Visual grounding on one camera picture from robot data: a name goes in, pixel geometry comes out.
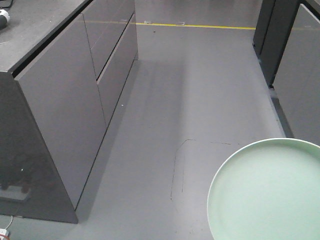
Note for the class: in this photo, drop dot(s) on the mint green round plate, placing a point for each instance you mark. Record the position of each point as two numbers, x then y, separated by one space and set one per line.
267 190

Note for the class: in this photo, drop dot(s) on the grey kitchen island cabinet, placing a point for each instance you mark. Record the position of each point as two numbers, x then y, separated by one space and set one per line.
63 66

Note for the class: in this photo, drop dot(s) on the dark tall cabinet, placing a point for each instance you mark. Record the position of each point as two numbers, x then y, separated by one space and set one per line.
287 44

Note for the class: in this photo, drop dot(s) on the black white robot part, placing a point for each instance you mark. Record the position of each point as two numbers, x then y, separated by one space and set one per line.
4 18

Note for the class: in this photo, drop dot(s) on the white power strip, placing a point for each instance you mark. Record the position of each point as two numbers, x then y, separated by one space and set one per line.
4 234

